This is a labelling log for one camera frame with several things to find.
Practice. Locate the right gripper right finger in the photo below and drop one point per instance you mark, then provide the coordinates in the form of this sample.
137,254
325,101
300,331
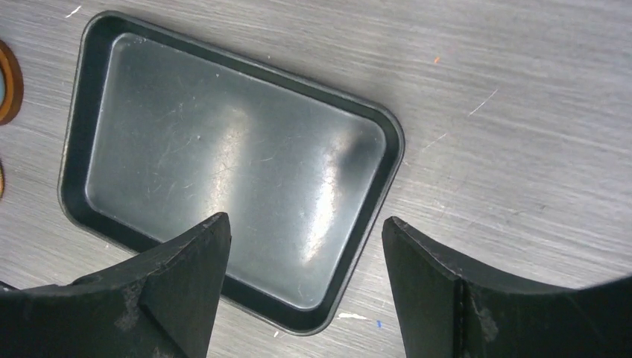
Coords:
451,305

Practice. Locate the black serving tray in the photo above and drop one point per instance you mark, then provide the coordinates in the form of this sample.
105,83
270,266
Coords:
165,130

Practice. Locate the blue patterned mug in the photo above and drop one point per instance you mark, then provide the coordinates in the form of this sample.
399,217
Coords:
2,86

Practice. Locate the rattan coaster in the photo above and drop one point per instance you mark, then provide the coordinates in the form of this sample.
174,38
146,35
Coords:
2,181

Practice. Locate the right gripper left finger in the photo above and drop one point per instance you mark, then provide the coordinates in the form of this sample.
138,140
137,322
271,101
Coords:
160,303

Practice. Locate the wooden coaster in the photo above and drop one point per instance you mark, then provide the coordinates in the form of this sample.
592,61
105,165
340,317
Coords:
12,103

